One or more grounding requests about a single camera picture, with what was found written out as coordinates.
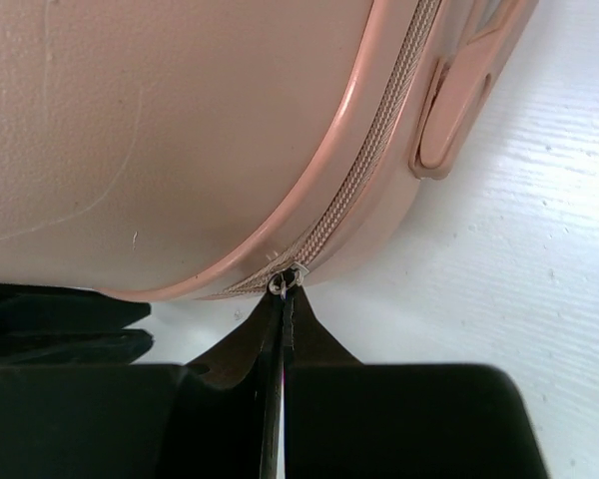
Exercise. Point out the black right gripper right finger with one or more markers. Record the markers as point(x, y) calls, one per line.
point(348, 419)

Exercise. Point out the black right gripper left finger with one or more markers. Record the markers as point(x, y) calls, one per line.
point(214, 417)

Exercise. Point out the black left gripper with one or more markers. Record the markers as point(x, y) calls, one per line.
point(45, 325)

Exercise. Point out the pink hard-shell suitcase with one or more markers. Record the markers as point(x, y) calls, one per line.
point(155, 149)

